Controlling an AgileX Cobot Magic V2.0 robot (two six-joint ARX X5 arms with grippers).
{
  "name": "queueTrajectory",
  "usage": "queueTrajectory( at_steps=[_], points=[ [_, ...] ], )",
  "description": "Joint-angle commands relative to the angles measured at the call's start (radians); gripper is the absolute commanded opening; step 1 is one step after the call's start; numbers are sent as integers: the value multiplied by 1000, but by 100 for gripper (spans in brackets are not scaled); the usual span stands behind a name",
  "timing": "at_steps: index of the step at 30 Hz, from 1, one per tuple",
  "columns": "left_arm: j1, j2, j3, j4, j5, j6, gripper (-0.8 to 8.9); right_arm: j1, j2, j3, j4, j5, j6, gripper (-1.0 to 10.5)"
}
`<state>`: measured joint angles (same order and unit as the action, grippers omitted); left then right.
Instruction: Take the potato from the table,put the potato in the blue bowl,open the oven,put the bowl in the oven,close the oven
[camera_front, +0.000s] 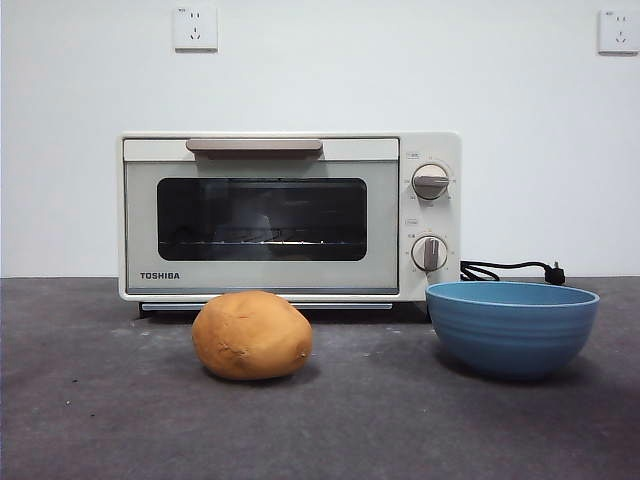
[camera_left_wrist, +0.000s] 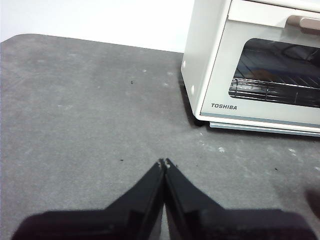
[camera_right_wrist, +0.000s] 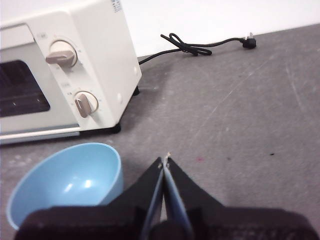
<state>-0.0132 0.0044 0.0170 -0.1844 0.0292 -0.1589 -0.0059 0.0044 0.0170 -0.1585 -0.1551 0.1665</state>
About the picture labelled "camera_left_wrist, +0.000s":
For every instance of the grey oven crumb tray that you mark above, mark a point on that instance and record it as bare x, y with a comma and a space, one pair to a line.
250, 127

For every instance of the white Toshiba toaster oven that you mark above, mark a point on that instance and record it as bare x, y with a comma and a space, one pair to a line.
202, 50

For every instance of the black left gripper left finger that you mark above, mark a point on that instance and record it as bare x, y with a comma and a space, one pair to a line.
112, 222

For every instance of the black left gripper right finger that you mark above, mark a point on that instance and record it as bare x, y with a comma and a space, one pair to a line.
212, 222

